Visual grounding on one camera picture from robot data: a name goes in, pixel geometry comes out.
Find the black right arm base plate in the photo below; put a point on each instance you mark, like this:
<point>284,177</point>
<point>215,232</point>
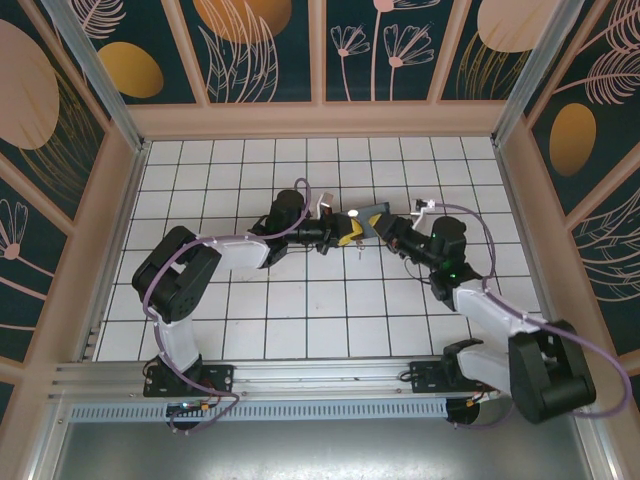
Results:
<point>425,377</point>

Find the aluminium frame post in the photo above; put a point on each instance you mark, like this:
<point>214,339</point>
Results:
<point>47,445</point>
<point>595,445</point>
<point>100,85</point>
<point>530,70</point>

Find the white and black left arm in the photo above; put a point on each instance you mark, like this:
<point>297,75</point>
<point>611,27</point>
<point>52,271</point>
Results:
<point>235,252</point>

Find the aluminium side rail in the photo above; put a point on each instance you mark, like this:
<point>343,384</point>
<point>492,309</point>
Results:
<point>119,235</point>

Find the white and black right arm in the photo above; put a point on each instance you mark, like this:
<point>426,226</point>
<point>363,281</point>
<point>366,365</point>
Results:
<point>500,310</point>

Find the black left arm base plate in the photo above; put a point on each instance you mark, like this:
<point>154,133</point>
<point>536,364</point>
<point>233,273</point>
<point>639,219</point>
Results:
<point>220,380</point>

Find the small silver key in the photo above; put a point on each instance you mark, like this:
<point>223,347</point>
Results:
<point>358,249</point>

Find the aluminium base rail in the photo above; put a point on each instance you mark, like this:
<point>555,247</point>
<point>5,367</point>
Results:
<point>320,375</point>

